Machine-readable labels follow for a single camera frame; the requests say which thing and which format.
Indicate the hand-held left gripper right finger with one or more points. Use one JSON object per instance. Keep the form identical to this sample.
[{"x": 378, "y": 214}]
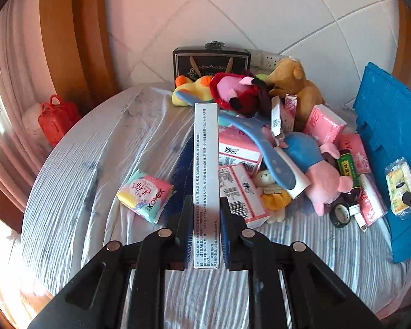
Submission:
[{"x": 227, "y": 240}]

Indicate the striped cloth-covered desktop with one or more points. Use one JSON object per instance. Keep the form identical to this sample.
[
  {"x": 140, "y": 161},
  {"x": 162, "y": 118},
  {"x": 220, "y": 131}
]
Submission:
[{"x": 106, "y": 144}]

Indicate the brown teddy bear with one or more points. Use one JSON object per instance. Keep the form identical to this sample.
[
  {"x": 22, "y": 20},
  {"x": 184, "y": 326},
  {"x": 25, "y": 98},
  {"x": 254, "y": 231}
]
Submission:
[{"x": 294, "y": 82}]

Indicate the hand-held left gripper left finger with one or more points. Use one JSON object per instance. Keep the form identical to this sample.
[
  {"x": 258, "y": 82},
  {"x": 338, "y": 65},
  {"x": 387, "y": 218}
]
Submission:
[{"x": 186, "y": 236}]

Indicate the pale pink curtain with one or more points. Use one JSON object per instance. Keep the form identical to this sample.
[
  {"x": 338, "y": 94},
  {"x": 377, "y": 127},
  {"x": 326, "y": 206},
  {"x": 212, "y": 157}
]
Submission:
[{"x": 10, "y": 92}]

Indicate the white wall power outlet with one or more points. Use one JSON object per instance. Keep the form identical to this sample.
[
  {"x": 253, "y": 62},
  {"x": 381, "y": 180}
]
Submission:
[{"x": 265, "y": 60}]

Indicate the brown bottle with green label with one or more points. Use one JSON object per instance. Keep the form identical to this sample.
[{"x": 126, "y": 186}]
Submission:
[{"x": 350, "y": 174}]

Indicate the yellow plush duck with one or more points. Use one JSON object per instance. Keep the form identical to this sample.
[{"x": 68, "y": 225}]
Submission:
[{"x": 191, "y": 90}]

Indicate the yellow snack packet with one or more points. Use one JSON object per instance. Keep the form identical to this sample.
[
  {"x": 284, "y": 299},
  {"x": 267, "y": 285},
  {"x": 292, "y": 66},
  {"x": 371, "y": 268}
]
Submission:
[{"x": 399, "y": 181}]

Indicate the small white barcode box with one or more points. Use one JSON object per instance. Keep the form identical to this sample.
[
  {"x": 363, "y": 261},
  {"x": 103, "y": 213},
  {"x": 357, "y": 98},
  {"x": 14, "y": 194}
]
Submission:
[{"x": 277, "y": 118}]

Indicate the pastel sanitary pad packet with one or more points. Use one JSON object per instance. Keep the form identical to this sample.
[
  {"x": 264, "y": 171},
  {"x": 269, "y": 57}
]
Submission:
[{"x": 145, "y": 195}]

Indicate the small yellow plush doll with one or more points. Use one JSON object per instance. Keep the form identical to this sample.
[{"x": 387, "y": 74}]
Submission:
[{"x": 274, "y": 197}]

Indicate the black decorated box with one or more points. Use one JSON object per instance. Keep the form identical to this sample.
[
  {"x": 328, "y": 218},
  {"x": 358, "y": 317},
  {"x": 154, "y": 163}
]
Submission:
[{"x": 205, "y": 62}]

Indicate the pink and white box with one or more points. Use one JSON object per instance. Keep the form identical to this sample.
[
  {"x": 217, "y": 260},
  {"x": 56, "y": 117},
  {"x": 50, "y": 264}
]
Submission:
[{"x": 238, "y": 152}]

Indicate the pink and blue plush pig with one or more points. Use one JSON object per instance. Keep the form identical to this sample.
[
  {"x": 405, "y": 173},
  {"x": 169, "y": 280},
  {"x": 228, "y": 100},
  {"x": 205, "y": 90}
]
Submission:
[{"x": 323, "y": 181}]

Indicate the red plush toy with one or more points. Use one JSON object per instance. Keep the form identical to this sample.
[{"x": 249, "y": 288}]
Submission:
[{"x": 236, "y": 92}]

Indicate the pink floral tissue pack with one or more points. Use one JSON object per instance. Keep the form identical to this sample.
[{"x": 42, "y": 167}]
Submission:
[{"x": 354, "y": 152}]

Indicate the black tape roll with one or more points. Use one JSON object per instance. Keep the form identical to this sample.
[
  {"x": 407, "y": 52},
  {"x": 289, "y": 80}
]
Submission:
[{"x": 341, "y": 215}]

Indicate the pink box with barcode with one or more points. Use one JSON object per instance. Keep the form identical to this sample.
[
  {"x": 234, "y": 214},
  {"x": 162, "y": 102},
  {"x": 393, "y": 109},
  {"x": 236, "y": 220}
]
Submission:
[{"x": 243, "y": 192}]

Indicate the small pink box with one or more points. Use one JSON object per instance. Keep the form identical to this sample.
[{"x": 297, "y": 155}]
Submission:
[{"x": 291, "y": 111}]

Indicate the red handbag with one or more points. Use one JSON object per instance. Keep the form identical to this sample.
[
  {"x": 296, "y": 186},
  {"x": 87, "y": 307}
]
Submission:
[{"x": 58, "y": 120}]

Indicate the long white cardboard box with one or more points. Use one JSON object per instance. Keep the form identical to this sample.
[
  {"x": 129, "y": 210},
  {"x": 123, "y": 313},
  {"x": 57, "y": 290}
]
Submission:
[{"x": 207, "y": 164}]

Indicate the light blue hairbrush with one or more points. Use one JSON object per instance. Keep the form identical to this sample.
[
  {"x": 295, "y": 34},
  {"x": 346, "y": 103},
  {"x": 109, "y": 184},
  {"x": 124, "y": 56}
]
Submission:
[{"x": 277, "y": 164}]

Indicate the blue folding plastic crate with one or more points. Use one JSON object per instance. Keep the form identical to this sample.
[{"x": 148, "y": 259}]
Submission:
[{"x": 380, "y": 116}]

